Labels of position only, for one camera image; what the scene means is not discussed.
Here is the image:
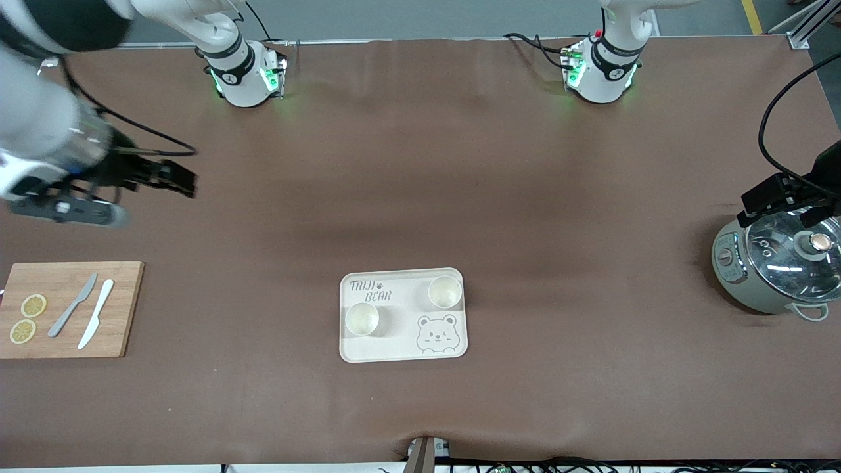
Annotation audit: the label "camera stand bar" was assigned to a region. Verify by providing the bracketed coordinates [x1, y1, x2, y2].
[404, 436, 453, 473]

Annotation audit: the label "green electric cooking pot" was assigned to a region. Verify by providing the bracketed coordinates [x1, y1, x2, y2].
[712, 209, 841, 322]

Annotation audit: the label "white plastic knife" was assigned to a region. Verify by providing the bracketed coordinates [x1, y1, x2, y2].
[77, 279, 115, 350]

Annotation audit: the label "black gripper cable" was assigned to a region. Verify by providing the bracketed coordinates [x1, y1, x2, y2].
[62, 59, 198, 157]
[758, 53, 841, 194]

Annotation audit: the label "cream bear print tray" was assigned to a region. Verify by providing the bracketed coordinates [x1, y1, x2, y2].
[339, 267, 469, 363]

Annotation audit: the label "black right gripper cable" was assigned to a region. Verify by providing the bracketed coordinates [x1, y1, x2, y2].
[62, 59, 198, 157]

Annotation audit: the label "bamboo cutting board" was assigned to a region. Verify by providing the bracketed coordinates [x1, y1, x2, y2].
[0, 261, 145, 359]

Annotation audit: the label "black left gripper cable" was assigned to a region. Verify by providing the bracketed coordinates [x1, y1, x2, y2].
[758, 53, 841, 194]

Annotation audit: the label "black left arm base cables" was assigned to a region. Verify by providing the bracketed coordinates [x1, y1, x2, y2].
[503, 32, 576, 72]

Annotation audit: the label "glass pot lid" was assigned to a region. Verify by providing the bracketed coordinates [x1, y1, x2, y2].
[746, 209, 841, 285]

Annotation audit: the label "black right arm base cable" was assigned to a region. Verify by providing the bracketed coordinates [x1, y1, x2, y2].
[245, 0, 278, 45]

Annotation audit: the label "grey plastic knife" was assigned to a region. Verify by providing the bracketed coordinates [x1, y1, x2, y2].
[47, 273, 99, 338]

